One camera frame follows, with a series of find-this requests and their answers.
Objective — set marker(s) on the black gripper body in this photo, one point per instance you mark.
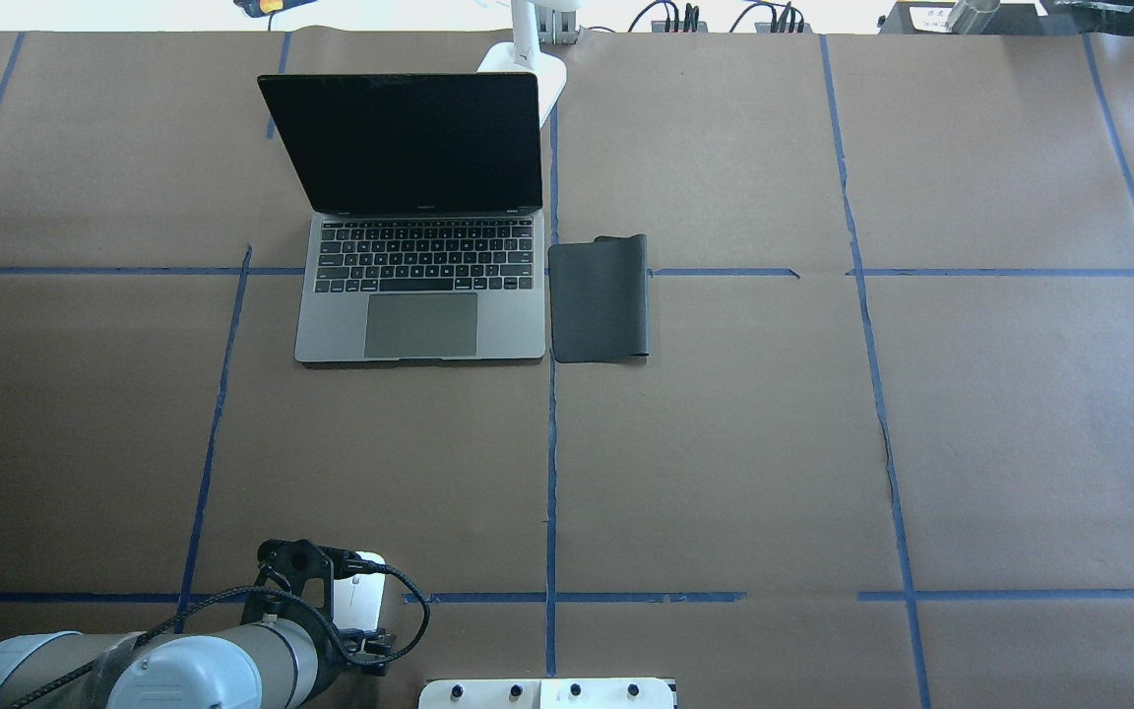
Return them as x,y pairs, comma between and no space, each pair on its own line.
333,658

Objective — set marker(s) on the white computer mouse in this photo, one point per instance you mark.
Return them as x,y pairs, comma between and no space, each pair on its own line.
355,598

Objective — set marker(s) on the grey laptop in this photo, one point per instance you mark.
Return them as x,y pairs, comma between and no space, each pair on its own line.
427,233

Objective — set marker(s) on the black mouse pad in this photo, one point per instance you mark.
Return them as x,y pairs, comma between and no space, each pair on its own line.
599,300

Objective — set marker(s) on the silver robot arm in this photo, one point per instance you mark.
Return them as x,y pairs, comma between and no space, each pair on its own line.
271,663

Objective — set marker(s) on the blue pouch with yellow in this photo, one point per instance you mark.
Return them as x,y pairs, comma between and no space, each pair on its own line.
265,8

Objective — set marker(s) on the silver metal cylinder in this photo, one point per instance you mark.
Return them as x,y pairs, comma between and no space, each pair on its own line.
971,16

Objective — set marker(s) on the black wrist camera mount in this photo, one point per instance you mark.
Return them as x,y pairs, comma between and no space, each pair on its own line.
302,568

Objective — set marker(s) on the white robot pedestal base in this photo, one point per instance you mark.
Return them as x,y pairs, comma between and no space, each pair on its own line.
550,692

